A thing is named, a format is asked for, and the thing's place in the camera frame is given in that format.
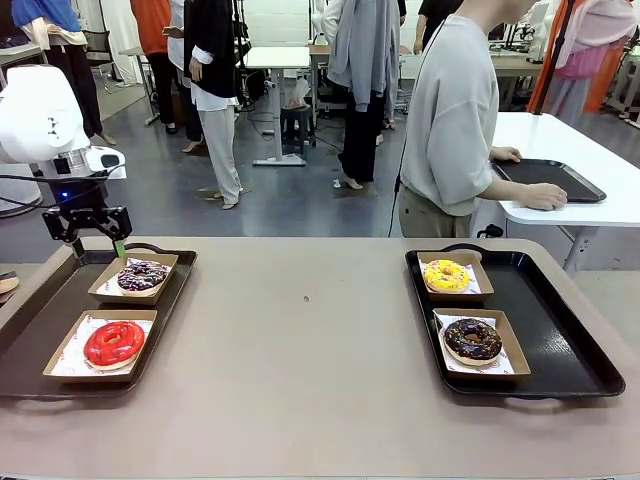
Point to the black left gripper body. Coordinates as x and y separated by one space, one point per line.
80 195

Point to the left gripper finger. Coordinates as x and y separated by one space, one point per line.
62 225
120 225

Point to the dark donut with white sprinkles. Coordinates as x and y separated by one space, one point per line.
142 276

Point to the kraft paper box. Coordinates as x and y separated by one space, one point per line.
130 300
520 350
485 280
90 377

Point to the red glazed donut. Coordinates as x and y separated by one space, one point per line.
114 345

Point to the yellow sprinkled donut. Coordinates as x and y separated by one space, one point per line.
446 275

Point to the chocolate glazed donut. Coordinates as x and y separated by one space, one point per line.
472 341

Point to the black serving tray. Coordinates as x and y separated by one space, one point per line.
550 180

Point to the person right forearm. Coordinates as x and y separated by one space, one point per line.
510 190

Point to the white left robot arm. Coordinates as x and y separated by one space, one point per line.
35 115

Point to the person left hand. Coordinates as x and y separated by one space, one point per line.
507 153

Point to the person right hand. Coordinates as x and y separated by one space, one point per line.
547 196

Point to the mannequin in blue top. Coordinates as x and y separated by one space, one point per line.
80 85

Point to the black office chair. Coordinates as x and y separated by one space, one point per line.
97 42

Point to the wooden top desk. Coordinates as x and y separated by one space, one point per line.
135 51

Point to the white desk with metal legs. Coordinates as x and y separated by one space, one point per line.
20 50

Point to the mannequin in grey trousers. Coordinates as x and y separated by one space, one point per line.
175 55

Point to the person in orange top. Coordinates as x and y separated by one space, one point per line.
152 25

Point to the mannequin in black jacket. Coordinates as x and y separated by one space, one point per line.
212 50

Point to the black stool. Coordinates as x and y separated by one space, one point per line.
297 117

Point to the clear plastic bag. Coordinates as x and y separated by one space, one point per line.
299 92

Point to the white standing desk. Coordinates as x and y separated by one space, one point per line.
277 57

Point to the person in beige sweater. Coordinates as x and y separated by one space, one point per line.
440 125

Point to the person in black top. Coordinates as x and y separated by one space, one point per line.
432 10

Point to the long wooden workbench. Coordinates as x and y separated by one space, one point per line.
515 70

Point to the black stand pole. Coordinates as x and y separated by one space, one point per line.
552 65

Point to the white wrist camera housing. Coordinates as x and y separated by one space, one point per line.
105 160

